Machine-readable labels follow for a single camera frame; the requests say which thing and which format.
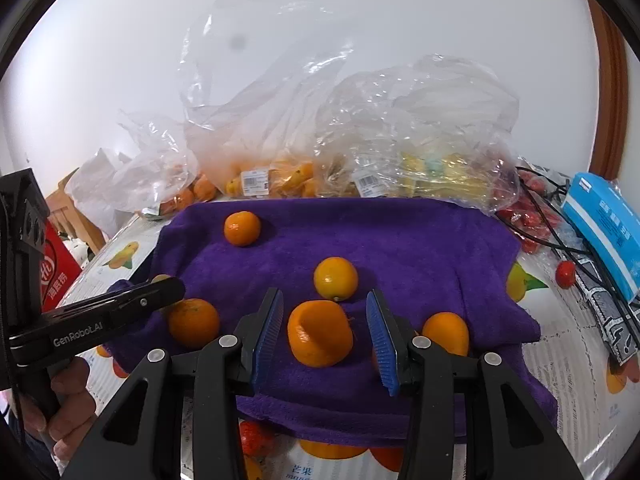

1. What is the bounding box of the small red tomato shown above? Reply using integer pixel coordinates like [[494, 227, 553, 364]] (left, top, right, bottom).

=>
[[556, 260, 577, 290]]

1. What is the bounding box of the person's left hand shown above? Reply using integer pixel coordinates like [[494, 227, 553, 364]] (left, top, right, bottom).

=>
[[20, 357, 99, 460]]

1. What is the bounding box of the yellow-orange citrus fruit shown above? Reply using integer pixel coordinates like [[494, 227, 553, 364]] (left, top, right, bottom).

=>
[[313, 256, 359, 303]]

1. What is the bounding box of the clear bag of persimmons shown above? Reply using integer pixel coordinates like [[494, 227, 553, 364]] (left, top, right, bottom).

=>
[[117, 109, 221, 222]]

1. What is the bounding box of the purple towel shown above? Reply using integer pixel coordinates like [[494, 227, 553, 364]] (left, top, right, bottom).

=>
[[106, 197, 558, 448]]

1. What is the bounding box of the large orange mandarin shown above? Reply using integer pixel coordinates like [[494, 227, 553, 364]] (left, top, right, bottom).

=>
[[287, 300, 355, 368]]

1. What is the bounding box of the person's dark clothing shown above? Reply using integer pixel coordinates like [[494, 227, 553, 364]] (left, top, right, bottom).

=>
[[0, 412, 63, 480]]

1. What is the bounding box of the blue cardboard box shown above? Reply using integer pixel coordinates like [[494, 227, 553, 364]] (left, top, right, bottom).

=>
[[560, 172, 640, 303]]

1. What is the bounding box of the large clear bag of mandarins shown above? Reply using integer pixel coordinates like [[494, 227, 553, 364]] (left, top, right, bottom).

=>
[[179, 0, 361, 200]]

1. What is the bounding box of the red snack packet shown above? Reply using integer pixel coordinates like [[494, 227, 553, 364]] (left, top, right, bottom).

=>
[[41, 220, 83, 313]]

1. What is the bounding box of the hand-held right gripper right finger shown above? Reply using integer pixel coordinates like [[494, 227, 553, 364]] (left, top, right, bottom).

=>
[[365, 290, 586, 480]]

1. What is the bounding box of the white plastic bag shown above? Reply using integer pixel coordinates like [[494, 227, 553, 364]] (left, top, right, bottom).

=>
[[64, 147, 136, 238]]

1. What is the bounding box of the clear bag of yellow fruit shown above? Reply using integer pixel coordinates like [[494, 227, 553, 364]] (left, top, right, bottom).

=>
[[315, 54, 522, 213]]

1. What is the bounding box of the wooden door frame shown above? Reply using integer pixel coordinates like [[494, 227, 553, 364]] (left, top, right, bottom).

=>
[[585, 0, 630, 181]]

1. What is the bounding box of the clear bag of red tomatoes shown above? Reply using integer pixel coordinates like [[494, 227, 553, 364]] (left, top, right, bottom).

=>
[[495, 167, 568, 256]]

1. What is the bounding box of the grey patterned box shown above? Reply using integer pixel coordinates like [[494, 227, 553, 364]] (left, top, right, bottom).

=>
[[570, 255, 640, 368]]

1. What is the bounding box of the black cable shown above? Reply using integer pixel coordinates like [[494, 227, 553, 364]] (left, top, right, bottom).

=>
[[497, 164, 632, 311]]

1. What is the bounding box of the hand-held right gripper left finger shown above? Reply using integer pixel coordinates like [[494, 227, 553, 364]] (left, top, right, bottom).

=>
[[60, 287, 285, 480]]

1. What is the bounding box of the wooden chair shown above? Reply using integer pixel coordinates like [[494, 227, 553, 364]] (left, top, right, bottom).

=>
[[47, 175, 108, 256]]

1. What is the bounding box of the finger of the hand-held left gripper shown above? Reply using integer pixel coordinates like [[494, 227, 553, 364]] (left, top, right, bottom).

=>
[[105, 276, 187, 329]]

